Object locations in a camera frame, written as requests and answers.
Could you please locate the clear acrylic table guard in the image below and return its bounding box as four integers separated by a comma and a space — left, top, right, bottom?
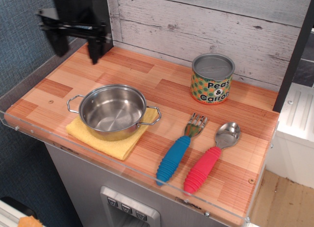
0, 25, 280, 227

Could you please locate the blue handled fork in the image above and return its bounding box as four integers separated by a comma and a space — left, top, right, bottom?
156, 113, 208, 186

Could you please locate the black upright post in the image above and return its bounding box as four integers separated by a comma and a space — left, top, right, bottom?
273, 0, 314, 113
92, 0, 113, 54

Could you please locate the small steel pot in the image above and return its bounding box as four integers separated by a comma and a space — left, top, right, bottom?
67, 84, 161, 141

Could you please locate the grey toy fridge cabinet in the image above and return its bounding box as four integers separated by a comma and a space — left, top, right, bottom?
46, 144, 223, 227

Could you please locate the red handled spoon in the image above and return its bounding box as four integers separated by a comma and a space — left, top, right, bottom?
183, 122, 240, 194

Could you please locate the black upright post left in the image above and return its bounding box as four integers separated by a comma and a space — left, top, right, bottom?
92, 0, 113, 54

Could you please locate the orange plush object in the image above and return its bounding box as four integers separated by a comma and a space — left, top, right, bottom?
17, 216, 43, 227

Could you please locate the black upright post right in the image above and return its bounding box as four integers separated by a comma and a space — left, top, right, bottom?
273, 0, 314, 113

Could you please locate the yellow folded cloth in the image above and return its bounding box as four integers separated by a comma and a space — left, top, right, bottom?
65, 116, 149, 161

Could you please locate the silver dispenser button panel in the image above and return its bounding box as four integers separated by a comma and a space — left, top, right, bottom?
100, 186, 161, 227

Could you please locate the peas and carrots tin can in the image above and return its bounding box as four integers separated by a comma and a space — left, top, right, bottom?
190, 53, 235, 105

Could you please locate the white toy sink unit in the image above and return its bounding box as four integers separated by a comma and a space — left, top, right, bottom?
265, 83, 314, 188

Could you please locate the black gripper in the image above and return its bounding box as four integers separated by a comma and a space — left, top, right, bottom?
36, 0, 105, 65

